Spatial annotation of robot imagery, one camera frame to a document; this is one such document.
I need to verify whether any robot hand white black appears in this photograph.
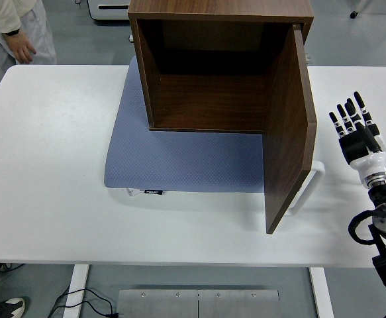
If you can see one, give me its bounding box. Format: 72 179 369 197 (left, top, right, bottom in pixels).
328 91 386 182

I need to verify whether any white cabinet door handle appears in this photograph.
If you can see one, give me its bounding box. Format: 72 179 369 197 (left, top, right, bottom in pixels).
287 160 326 217

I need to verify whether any brown wooden cabinet door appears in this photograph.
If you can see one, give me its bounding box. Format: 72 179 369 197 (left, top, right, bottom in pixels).
262 23 318 235

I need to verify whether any brown wooden cabinet body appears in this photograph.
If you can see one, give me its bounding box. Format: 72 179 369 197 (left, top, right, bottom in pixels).
127 0 315 133

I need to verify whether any white table leg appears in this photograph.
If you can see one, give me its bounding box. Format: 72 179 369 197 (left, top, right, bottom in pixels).
309 266 335 318
62 264 90 318

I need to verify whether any blue textured mat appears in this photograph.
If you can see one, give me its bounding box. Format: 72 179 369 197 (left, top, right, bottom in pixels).
103 56 266 195

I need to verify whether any grey metal plate with screws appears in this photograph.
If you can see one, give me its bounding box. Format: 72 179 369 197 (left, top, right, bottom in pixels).
117 289 199 318
198 290 280 318

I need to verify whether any white appliance with dark slot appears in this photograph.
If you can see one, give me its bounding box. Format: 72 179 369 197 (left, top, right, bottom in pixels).
87 0 130 21

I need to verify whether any person's hand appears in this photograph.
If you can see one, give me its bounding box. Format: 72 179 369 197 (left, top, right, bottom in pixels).
3 31 37 65

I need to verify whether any black and white shoe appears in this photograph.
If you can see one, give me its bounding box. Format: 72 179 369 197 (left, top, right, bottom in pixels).
0 297 26 318

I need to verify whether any black floor cable with plug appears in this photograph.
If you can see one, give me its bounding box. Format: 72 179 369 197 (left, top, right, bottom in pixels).
46 287 122 318

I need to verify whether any thin black cable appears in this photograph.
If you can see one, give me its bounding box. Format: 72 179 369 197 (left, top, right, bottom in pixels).
0 262 26 273

